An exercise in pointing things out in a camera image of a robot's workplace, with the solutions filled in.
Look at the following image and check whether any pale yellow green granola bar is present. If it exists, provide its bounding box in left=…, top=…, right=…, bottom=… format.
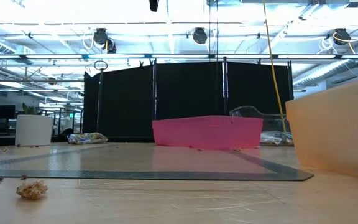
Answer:
left=67, top=132, right=109, bottom=146

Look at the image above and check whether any loose granola chunk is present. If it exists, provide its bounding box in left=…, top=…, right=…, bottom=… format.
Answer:
left=16, top=180, right=49, bottom=200

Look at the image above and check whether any black partition panel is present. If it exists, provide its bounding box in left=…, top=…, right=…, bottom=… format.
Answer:
left=154, top=61, right=226, bottom=118
left=83, top=64, right=155, bottom=142
left=225, top=60, right=294, bottom=125

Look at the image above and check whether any pink plastic tray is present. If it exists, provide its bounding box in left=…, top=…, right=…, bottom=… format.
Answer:
left=152, top=115, right=264, bottom=152

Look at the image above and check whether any clear plastic tray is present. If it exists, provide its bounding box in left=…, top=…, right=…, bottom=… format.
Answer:
left=228, top=105, right=294, bottom=147

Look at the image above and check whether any clear mat with black border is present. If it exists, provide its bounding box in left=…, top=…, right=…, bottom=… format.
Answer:
left=0, top=143, right=315, bottom=182

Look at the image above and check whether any small plant in white pot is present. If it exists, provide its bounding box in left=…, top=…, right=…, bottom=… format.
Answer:
left=14, top=102, right=55, bottom=147

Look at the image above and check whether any black computer monitor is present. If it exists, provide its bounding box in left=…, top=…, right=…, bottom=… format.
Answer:
left=0, top=105, right=17, bottom=121

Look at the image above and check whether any orange plastic tray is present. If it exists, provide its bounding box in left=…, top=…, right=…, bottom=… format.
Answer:
left=285, top=75, right=358, bottom=183

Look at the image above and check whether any black ceiling cord reel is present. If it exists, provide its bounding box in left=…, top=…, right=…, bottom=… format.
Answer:
left=333, top=27, right=352, bottom=46
left=104, top=37, right=117, bottom=54
left=93, top=27, right=109, bottom=46
left=192, top=27, right=208, bottom=45

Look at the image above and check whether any thin pole with ring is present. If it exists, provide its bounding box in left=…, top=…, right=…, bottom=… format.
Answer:
left=93, top=60, right=109, bottom=131

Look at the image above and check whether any yellow hanging cable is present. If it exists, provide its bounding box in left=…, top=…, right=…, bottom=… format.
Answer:
left=262, top=0, right=288, bottom=134

